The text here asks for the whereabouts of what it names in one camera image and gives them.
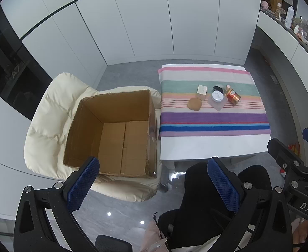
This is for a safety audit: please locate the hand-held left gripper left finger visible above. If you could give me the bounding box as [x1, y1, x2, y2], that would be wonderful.
[14, 156, 101, 252]

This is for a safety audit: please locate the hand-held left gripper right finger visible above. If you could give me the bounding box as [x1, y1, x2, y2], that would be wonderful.
[207, 157, 293, 252]

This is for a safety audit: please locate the translucent pink pad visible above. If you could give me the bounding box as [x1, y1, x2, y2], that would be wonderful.
[208, 94, 227, 112]

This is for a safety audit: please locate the brown cardboard box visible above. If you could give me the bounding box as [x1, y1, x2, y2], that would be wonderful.
[63, 89, 158, 179]

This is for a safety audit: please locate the person's right forearm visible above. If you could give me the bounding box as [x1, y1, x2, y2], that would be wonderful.
[291, 217, 308, 245]

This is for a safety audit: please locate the red snack packet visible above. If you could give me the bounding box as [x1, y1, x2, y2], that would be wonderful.
[287, 142, 301, 155]

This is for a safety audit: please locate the white low table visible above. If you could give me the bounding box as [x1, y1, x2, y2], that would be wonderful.
[158, 64, 272, 185]

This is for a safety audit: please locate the black plastic chair part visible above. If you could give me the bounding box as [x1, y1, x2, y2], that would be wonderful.
[95, 235, 134, 252]

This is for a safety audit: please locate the cream padded chair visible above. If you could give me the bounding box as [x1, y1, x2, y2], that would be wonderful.
[23, 72, 163, 202]

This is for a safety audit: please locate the striped colourful cloth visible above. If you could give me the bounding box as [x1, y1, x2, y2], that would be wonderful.
[158, 67, 271, 138]

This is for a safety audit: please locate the red gold can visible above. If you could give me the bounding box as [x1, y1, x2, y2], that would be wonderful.
[227, 89, 242, 106]

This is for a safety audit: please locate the brown round puff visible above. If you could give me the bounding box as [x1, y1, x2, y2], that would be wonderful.
[187, 97, 202, 110]

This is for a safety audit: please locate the white side counter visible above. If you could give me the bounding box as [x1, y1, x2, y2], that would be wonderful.
[256, 7, 308, 168]

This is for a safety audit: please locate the white spray bottle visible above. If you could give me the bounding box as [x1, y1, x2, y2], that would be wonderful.
[285, 6, 295, 29]

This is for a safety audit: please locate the small brown cardboard carton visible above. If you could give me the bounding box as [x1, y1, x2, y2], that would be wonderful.
[268, 0, 283, 12]

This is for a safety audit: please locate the black glass panel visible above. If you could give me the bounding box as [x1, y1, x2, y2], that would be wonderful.
[0, 5, 54, 120]

